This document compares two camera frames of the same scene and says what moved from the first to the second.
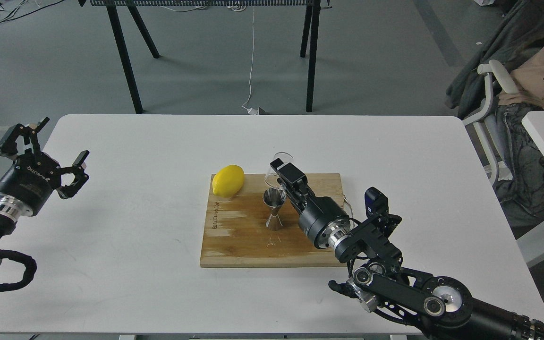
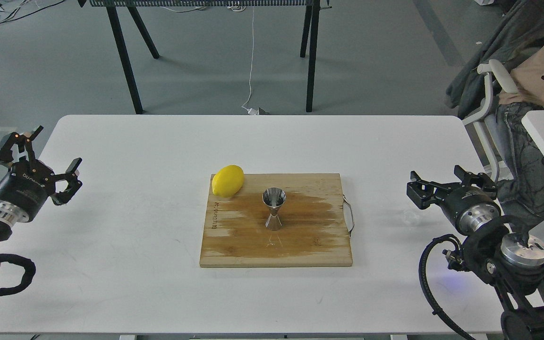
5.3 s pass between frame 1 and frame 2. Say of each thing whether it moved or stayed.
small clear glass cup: moved
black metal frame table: stayed
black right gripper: moved
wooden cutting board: stayed
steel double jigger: stayed
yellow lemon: stayed
